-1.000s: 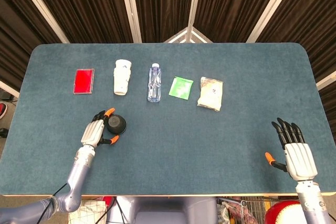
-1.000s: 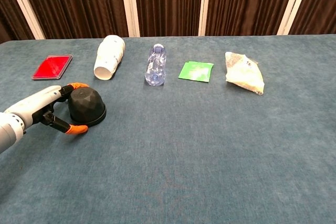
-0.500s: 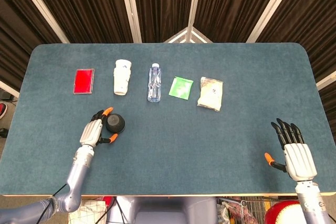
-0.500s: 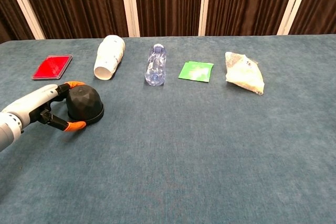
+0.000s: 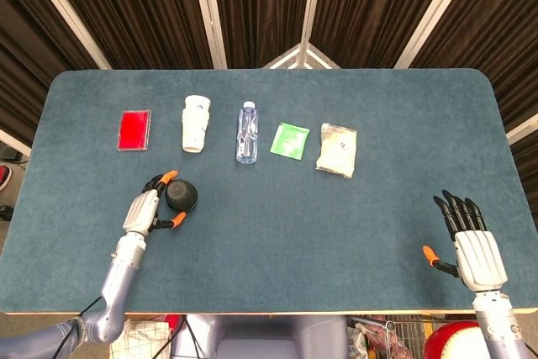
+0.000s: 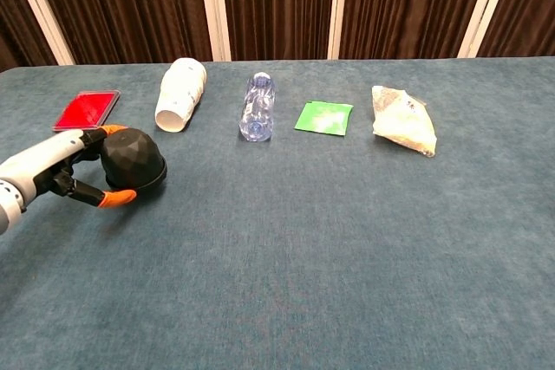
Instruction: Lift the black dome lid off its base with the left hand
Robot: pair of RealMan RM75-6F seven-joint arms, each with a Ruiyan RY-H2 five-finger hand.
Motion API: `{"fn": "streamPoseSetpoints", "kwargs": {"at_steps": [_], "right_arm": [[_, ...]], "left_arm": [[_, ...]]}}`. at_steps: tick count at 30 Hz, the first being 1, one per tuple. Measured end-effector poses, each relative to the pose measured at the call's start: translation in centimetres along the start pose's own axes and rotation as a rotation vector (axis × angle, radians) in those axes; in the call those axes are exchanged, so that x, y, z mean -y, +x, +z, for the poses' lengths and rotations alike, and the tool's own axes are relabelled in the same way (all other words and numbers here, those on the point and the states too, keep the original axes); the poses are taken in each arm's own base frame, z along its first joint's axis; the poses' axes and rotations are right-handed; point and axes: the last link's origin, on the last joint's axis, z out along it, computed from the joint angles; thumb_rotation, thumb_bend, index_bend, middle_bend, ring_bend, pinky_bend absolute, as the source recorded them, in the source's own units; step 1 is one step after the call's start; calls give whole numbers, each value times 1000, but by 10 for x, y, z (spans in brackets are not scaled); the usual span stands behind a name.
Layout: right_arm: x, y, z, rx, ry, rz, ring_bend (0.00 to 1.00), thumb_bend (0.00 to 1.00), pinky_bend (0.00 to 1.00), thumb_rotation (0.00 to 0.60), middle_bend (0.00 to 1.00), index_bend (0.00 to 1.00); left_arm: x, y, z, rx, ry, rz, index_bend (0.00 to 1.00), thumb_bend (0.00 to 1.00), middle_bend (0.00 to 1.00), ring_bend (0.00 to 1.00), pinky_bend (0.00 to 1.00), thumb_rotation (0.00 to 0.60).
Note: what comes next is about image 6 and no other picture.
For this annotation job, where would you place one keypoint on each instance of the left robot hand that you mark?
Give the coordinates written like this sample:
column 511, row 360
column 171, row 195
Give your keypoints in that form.
column 47, row 153

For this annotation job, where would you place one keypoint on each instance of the black faceted dome object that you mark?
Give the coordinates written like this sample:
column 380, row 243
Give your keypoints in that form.
column 132, row 155

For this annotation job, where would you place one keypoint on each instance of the upside-down black bowl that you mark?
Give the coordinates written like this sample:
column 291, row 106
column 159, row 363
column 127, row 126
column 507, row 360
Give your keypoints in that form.
column 161, row 177

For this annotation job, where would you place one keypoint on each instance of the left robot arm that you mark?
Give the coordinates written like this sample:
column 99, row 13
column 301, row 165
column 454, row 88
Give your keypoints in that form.
column 6, row 209

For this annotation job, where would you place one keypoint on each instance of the red card in clear case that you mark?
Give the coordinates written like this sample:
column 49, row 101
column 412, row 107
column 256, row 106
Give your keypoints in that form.
column 86, row 108

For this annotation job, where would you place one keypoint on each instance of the brown pleated curtain panel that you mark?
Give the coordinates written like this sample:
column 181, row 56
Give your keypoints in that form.
column 17, row 27
column 130, row 6
column 277, row 6
column 529, row 6
column 407, row 6

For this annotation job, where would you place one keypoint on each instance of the stack of white paper cups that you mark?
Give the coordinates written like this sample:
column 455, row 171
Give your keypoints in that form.
column 180, row 92

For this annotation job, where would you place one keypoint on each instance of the clear plastic water bottle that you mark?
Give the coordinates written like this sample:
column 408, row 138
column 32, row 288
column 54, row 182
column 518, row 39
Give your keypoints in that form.
column 259, row 105

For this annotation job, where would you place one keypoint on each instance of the blue felt table cover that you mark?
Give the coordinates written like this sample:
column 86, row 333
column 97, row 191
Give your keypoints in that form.
column 303, row 257

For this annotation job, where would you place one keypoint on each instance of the green sachet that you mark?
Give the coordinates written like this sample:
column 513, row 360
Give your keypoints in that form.
column 323, row 118

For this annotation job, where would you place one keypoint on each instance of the white snack packet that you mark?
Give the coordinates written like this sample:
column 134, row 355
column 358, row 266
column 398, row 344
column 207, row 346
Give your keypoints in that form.
column 403, row 123

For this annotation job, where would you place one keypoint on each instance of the white screen frame post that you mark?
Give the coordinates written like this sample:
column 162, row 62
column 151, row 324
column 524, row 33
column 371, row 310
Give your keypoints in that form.
column 338, row 10
column 485, row 10
column 41, row 10
column 214, row 10

